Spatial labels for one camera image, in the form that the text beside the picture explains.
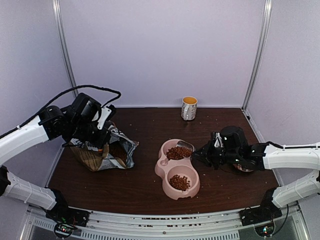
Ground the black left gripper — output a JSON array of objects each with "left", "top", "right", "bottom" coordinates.
[{"left": 68, "top": 119, "right": 111, "bottom": 149}]

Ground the red floral saucer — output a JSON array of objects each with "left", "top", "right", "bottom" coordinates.
[{"left": 233, "top": 164, "right": 254, "bottom": 173}]

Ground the floral ceramic mug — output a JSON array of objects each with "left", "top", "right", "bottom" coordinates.
[{"left": 181, "top": 96, "right": 198, "bottom": 121}]

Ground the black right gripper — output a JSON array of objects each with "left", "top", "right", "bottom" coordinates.
[{"left": 192, "top": 140, "right": 241, "bottom": 170}]

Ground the left aluminium frame post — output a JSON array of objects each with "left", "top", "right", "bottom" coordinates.
[{"left": 52, "top": 0, "right": 77, "bottom": 88}]

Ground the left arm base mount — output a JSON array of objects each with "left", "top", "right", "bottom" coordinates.
[{"left": 44, "top": 208, "right": 90, "bottom": 239}]

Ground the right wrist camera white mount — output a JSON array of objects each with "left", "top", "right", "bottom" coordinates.
[{"left": 211, "top": 131, "right": 224, "bottom": 148}]

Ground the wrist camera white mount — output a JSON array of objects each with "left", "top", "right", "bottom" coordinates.
[
  {"left": 92, "top": 104, "right": 117, "bottom": 130},
  {"left": 211, "top": 131, "right": 224, "bottom": 148}
]

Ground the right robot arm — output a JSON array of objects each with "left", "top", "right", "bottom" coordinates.
[{"left": 191, "top": 125, "right": 320, "bottom": 221}]

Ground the silver metal scoop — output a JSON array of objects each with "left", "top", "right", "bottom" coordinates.
[{"left": 176, "top": 140, "right": 195, "bottom": 158}]

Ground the aluminium frame post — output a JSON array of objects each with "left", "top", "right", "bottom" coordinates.
[
  {"left": 52, "top": 0, "right": 77, "bottom": 88},
  {"left": 241, "top": 0, "right": 272, "bottom": 113}
]

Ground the brown kibble pet food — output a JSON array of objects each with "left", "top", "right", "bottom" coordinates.
[{"left": 109, "top": 142, "right": 127, "bottom": 163}]

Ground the front aluminium rail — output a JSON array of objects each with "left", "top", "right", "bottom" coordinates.
[{"left": 19, "top": 208, "right": 310, "bottom": 240}]

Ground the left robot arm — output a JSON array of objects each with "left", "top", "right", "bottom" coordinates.
[{"left": 0, "top": 93, "right": 116, "bottom": 225}]

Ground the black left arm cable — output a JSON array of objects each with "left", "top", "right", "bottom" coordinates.
[{"left": 17, "top": 84, "right": 122, "bottom": 128}]

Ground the right aluminium frame post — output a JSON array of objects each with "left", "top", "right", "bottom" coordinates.
[{"left": 241, "top": 0, "right": 272, "bottom": 113}]

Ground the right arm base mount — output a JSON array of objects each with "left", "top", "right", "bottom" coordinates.
[{"left": 239, "top": 206, "right": 283, "bottom": 238}]

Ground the brown pet food bag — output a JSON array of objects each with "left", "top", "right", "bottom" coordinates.
[{"left": 69, "top": 121, "right": 139, "bottom": 172}]

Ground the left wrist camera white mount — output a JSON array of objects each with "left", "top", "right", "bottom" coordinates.
[{"left": 92, "top": 104, "right": 117, "bottom": 130}]

